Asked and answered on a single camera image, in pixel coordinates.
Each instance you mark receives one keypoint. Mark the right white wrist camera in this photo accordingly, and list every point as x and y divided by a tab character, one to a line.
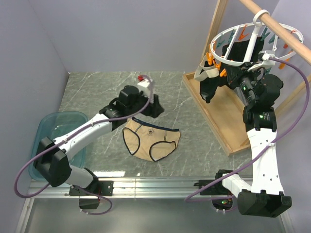
264	60

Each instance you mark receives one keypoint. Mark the beige underwear navy trim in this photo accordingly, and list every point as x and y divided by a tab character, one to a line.
149	142

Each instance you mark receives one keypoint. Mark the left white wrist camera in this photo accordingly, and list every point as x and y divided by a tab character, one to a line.
144	85

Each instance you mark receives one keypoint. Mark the orange clothes peg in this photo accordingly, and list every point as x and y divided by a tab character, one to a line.
223	73
210	59

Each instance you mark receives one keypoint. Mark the black underwear white waistband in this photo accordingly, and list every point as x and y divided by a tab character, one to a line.
209	78

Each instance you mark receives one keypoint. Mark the wooden drying rack frame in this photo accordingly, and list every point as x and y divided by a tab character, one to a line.
224	114

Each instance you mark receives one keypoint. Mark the teal plastic basin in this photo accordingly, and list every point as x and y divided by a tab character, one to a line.
55	125

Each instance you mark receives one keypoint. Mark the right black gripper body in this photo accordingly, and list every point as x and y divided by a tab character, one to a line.
246	80

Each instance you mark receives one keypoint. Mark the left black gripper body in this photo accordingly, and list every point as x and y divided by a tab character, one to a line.
142	103

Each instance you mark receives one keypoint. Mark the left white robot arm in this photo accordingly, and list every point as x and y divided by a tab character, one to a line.
55	154

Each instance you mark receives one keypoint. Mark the aluminium mounting rail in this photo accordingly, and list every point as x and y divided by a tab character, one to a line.
142	205

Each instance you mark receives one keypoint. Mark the white round clip hanger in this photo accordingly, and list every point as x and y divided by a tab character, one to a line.
220	46

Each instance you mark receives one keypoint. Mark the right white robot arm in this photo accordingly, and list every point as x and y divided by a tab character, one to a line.
265	196

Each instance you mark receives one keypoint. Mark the black striped boxer shorts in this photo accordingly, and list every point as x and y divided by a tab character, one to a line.
238	50

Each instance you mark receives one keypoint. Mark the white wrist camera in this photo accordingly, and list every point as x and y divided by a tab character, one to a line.
264	60
144	85

